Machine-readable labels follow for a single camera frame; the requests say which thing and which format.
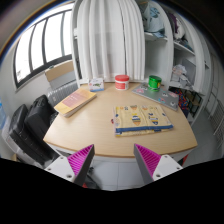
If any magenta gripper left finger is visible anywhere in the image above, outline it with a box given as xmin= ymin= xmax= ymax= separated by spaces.
xmin=44 ymin=143 xmax=96 ymax=187

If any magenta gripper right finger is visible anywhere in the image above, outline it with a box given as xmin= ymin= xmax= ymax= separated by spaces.
xmin=133 ymin=143 xmax=184 ymax=185

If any yellow patterned folded towel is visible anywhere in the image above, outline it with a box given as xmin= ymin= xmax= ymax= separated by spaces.
xmin=113 ymin=105 xmax=173 ymax=137

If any black bag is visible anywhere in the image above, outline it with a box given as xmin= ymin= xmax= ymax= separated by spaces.
xmin=25 ymin=95 xmax=55 ymax=139

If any tan and pink book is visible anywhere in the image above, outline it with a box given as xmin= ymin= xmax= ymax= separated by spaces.
xmin=54 ymin=88 xmax=96 ymax=117

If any grey laptop with stickers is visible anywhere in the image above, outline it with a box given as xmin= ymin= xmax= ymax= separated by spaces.
xmin=132 ymin=83 xmax=179 ymax=110

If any white radiator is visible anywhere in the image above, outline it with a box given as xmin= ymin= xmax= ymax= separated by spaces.
xmin=47 ymin=81 xmax=78 ymax=106

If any green metallic tin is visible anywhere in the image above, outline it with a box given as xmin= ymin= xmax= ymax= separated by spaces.
xmin=148 ymin=75 xmax=162 ymax=91

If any small white blue box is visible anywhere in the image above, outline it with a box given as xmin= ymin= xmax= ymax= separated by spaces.
xmin=88 ymin=78 xmax=104 ymax=92

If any white jar red lid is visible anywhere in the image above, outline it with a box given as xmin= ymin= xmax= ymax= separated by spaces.
xmin=115 ymin=75 xmax=129 ymax=90

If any cardboard box on radiator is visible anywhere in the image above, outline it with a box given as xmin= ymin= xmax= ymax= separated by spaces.
xmin=45 ymin=60 xmax=75 ymax=89

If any white shelf unit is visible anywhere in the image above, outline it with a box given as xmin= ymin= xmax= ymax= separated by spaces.
xmin=135 ymin=0 xmax=211 ymax=124

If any white curtain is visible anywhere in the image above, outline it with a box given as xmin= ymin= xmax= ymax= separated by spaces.
xmin=76 ymin=0 xmax=145 ymax=82

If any window with dark frame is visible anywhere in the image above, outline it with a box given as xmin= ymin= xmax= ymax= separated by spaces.
xmin=14 ymin=7 xmax=72 ymax=88

